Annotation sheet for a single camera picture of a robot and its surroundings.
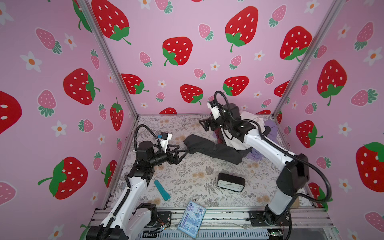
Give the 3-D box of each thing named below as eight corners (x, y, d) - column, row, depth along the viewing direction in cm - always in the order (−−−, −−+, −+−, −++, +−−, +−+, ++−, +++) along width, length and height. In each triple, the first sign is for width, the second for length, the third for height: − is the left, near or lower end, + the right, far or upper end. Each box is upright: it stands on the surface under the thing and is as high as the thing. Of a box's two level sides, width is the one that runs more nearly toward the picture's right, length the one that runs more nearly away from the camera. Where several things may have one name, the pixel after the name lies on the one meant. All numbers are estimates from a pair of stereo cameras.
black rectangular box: (216, 187, 87) (218, 180, 79) (217, 179, 90) (219, 172, 82) (240, 192, 84) (244, 186, 77) (240, 184, 88) (245, 177, 80)
